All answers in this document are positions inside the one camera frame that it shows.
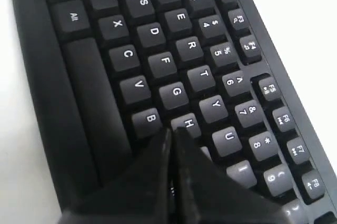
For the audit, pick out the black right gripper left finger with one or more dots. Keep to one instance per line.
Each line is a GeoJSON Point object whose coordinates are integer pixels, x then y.
{"type": "Point", "coordinates": [140, 195]}

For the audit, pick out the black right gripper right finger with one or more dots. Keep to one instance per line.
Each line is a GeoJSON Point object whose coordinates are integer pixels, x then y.
{"type": "Point", "coordinates": [204, 194]}

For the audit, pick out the black Acer keyboard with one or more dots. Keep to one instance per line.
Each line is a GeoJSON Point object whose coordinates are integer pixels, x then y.
{"type": "Point", "coordinates": [106, 75]}

